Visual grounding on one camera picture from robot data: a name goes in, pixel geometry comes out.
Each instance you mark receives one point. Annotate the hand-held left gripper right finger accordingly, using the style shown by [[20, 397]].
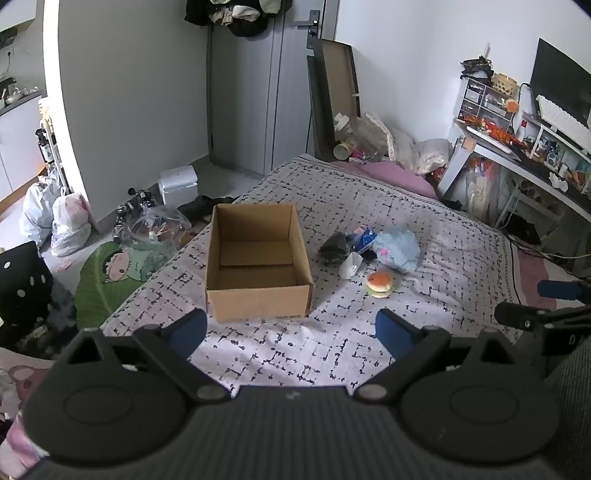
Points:
[[392, 332]]

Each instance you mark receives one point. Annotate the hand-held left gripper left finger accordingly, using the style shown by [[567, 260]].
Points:
[[189, 330]]

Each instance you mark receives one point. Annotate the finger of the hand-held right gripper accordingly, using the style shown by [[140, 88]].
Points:
[[558, 289], [515, 315]]

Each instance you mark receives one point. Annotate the burger soft toy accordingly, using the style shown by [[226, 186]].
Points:
[[380, 282]]

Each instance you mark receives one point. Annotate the light blue plush toy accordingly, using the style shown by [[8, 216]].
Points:
[[399, 249]]

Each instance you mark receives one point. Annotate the blue and white packet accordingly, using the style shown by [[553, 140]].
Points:
[[364, 237]]

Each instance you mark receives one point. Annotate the brown cardboard box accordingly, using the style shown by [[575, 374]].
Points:
[[258, 240]]

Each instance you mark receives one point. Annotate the black and white soft toy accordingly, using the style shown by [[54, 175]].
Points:
[[351, 266]]

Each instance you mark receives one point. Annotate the person's grey clothing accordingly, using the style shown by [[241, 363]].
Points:
[[575, 415]]

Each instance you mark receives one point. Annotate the green cartoon rug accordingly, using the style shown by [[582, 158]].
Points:
[[106, 281]]

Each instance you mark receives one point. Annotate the grey plush toy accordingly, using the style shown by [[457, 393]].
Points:
[[334, 247]]

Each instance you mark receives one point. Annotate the clear plastic bag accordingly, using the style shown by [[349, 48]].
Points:
[[157, 228]]

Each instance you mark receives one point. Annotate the black cloth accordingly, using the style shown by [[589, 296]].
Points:
[[201, 208]]

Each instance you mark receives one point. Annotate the black patterned white bedspread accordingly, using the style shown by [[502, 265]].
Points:
[[415, 207]]

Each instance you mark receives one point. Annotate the black tripod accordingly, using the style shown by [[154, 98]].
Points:
[[136, 203]]

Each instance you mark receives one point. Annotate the white desk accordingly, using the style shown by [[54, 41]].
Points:
[[503, 157]]

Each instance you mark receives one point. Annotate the white small box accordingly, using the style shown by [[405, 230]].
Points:
[[178, 184]]

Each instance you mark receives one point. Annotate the pink pillow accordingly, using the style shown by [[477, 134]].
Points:
[[401, 177]]

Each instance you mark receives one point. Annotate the white and red plastic bag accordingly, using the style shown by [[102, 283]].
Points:
[[69, 221]]

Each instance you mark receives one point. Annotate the black polka dot cushion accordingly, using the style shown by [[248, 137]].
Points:
[[23, 281]]

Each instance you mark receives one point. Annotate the white keyboard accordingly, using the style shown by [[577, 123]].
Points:
[[561, 115]]

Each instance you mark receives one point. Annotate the white cloth bundle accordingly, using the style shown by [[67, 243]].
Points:
[[429, 154]]

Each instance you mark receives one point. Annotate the pink cartoon blanket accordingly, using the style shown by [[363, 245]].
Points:
[[16, 397]]

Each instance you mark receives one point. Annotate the paper cup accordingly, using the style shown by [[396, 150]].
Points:
[[342, 150]]

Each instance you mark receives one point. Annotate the grey plastic bag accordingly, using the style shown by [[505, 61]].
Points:
[[37, 212]]

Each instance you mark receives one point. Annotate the clear plastic jar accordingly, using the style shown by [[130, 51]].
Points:
[[362, 134]]

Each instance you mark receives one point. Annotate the desk drawer organizer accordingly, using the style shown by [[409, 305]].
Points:
[[480, 101]]

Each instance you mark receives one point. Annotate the cream lace cloth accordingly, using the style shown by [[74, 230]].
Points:
[[383, 127]]

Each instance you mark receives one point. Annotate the black monitor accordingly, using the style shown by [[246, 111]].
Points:
[[561, 78]]

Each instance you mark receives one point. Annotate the wicker basket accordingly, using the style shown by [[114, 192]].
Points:
[[504, 84]]

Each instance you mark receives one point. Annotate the rack with bottles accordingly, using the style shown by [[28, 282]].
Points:
[[48, 143]]

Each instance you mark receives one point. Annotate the black bag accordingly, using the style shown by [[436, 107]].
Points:
[[475, 67]]

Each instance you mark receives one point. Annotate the grey door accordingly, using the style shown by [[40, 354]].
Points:
[[258, 92]]

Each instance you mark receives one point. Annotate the kitchen counter with dishes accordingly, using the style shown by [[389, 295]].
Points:
[[16, 99]]

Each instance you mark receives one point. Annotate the hanging clothes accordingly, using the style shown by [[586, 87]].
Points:
[[240, 14]]

